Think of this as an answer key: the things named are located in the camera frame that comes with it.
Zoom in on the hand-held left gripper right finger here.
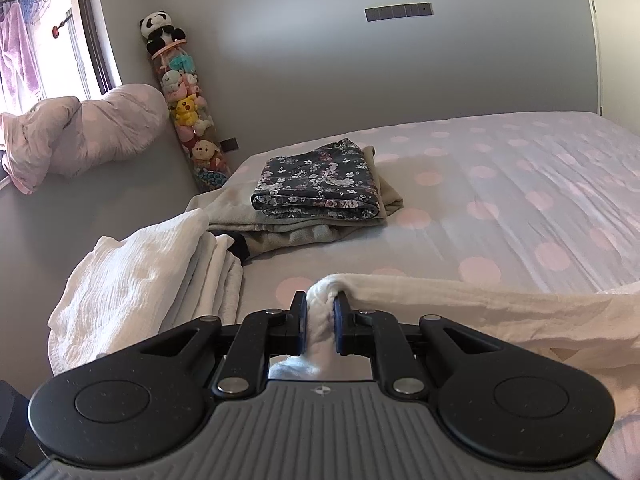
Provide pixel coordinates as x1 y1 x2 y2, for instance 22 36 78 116
334 292 506 398

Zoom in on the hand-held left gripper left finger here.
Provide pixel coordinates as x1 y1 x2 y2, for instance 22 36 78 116
131 291 307 398

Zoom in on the white crinkled garment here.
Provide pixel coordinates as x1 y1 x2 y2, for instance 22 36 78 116
270 272 640 398
47 207 213 378

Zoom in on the folded beige garment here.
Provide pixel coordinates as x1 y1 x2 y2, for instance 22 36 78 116
185 144 405 262

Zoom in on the folded pale grey garment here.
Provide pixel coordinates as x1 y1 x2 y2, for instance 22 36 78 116
160 232 246 333

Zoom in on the folded dark floral garment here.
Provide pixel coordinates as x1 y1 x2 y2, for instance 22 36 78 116
250 138 387 221

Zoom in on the folded white crinkled garment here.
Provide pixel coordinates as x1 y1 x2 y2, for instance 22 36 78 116
47 207 213 378

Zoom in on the polka dot bed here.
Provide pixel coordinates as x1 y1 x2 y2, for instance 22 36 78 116
220 110 640 480

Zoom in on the clear tube of plush toys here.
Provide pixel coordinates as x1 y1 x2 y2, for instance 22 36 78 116
147 35 233 193

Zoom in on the grey window seat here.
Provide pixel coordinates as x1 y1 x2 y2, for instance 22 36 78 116
0 125 236 376

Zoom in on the pink polka dot duvet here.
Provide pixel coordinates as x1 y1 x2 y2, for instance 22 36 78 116
0 82 171 196

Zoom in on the panda plush toy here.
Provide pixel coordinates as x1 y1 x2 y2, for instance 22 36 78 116
139 8 188 56

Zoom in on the hanging purple garment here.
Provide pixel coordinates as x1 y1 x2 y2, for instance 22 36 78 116
0 2 47 113

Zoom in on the white door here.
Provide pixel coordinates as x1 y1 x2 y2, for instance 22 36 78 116
579 0 640 133

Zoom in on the grey wall switch panel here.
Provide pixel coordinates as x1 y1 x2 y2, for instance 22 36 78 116
364 3 434 22

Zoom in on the dark window frame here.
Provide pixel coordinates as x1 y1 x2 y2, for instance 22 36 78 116
72 0 124 97

